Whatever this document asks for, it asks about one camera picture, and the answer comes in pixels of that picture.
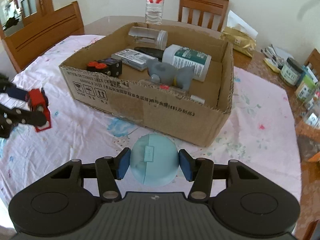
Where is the boxed card pack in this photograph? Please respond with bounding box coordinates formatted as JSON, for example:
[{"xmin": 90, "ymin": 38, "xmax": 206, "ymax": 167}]
[{"xmin": 111, "ymin": 49, "xmax": 158, "ymax": 71}]

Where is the grey elephant figure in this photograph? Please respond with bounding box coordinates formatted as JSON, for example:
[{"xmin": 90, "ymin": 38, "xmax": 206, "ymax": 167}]
[{"xmin": 146, "ymin": 60, "xmax": 195, "ymax": 91}]

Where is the wooden chair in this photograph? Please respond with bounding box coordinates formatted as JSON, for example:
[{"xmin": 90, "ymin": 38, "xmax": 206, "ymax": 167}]
[
  {"xmin": 178, "ymin": 0, "xmax": 229, "ymax": 32},
  {"xmin": 304, "ymin": 48, "xmax": 320, "ymax": 79},
  {"xmin": 1, "ymin": 1, "xmax": 84, "ymax": 73}
]

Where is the wooden chair far right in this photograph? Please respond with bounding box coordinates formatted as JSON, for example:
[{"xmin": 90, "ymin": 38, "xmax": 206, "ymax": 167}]
[{"xmin": 304, "ymin": 48, "xmax": 320, "ymax": 79}]

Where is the gold tissue pack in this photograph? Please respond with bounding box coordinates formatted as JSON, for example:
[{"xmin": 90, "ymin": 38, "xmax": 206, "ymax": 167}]
[{"xmin": 221, "ymin": 10, "xmax": 258, "ymax": 58}]

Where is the dark lid glass jar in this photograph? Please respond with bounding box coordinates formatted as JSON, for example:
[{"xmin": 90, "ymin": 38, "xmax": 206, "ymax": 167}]
[{"xmin": 280, "ymin": 57, "xmax": 303, "ymax": 86}]

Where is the large black lid jar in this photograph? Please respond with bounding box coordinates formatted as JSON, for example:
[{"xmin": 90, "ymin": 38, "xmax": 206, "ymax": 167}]
[{"xmin": 296, "ymin": 101, "xmax": 320, "ymax": 163}]

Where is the wooden chair at left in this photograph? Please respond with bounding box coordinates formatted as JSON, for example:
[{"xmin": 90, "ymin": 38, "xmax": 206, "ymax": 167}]
[{"xmin": 1, "ymin": 1, "xmax": 84, "ymax": 73}]

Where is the light blue round case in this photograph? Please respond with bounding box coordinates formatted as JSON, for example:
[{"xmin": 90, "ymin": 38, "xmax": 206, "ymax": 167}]
[{"xmin": 130, "ymin": 134, "xmax": 179, "ymax": 187}]

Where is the wooden chair at far side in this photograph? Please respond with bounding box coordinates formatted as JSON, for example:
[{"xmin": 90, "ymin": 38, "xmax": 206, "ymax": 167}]
[{"xmin": 178, "ymin": 0, "xmax": 229, "ymax": 32}]

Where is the wooden door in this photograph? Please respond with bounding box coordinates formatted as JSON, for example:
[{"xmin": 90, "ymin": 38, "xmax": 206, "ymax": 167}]
[{"xmin": 15, "ymin": 0, "xmax": 54, "ymax": 27}]

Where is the clear water bottle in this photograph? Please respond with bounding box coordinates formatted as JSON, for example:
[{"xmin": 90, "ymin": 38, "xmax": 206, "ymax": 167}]
[{"xmin": 145, "ymin": 0, "xmax": 164, "ymax": 24}]

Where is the black robot toy cube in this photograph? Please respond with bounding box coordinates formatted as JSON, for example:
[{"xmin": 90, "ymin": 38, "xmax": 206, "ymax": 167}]
[{"xmin": 86, "ymin": 57, "xmax": 122, "ymax": 77}]

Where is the white medical swab bottle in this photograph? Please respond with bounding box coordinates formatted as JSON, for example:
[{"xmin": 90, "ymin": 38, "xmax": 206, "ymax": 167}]
[{"xmin": 162, "ymin": 44, "xmax": 212, "ymax": 82}]

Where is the red toy train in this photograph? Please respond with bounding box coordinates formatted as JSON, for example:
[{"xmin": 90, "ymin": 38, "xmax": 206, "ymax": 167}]
[{"xmin": 27, "ymin": 88, "xmax": 52, "ymax": 133}]

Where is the green lid small bottle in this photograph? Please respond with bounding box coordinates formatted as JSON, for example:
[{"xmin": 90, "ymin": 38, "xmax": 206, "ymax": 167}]
[{"xmin": 295, "ymin": 75, "xmax": 316, "ymax": 102}]

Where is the brown cardboard box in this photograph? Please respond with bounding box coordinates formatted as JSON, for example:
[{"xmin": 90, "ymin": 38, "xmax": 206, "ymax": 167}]
[{"xmin": 60, "ymin": 23, "xmax": 234, "ymax": 147}]

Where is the clear plastic jar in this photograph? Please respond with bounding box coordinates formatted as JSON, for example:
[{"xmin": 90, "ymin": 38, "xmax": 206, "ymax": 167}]
[{"xmin": 128, "ymin": 27, "xmax": 168, "ymax": 50}]

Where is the black glasses case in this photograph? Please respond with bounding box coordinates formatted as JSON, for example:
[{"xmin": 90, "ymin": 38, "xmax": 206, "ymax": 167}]
[{"xmin": 134, "ymin": 47, "xmax": 164, "ymax": 61}]

